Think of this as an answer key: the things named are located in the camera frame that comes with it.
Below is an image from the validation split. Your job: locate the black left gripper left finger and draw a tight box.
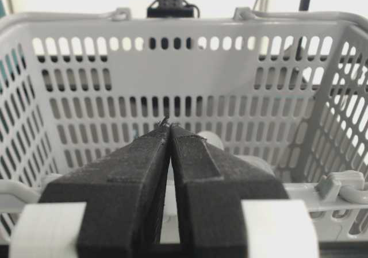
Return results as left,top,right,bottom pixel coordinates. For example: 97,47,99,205
40,124,170,257

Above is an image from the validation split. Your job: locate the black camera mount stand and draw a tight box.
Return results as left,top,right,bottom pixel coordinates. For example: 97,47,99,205
147,0,201,18

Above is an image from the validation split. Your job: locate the grey plastic shopping basket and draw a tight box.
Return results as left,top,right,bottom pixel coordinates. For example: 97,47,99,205
0,7,368,241

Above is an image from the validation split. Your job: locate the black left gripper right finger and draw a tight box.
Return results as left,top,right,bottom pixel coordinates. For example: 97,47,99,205
170,125,289,257

